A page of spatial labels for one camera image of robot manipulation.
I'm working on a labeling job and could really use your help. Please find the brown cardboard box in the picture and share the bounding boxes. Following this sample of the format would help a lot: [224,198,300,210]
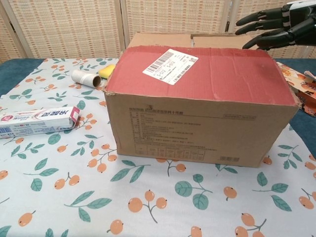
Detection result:
[102,32,302,168]

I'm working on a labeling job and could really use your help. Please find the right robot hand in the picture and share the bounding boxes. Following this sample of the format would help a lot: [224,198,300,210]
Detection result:
[236,1,316,51]

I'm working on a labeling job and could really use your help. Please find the orange snack package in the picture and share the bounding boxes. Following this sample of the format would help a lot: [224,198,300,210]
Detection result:
[275,61,316,117]

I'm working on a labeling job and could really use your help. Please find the floral tablecloth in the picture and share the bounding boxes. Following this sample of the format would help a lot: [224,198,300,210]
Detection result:
[0,58,316,237]

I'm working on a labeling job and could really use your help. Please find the white shipping label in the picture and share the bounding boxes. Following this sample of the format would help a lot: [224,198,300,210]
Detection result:
[142,48,199,86]

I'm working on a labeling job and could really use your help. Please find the white cardboard tube roll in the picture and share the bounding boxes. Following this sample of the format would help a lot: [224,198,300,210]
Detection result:
[71,69,102,89]

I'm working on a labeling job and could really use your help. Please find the pink white toothpaste box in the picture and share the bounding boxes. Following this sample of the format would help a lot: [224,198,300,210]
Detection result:
[0,106,81,140]

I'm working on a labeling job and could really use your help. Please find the yellow sponge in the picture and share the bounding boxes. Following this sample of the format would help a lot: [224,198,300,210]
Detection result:
[98,64,117,79]

